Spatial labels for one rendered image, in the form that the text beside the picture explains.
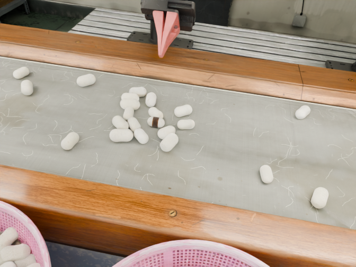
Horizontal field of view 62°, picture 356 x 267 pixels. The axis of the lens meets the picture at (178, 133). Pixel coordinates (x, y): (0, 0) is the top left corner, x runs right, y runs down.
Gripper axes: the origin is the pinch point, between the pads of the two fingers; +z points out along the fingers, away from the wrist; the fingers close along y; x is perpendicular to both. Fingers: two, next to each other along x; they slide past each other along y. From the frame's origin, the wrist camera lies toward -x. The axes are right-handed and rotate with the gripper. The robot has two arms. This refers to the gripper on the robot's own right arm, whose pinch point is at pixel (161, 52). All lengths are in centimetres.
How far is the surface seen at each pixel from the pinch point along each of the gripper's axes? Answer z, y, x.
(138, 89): 7.6, -3.3, 1.5
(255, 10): -112, 34, 164
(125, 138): 18.0, -1.8, -6.6
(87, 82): 7.4, -14.1, 2.2
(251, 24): -105, 33, 172
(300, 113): 7.3, 27.6, 2.1
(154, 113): 12.4, 1.4, -2.2
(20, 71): 7.4, -28.0, 1.7
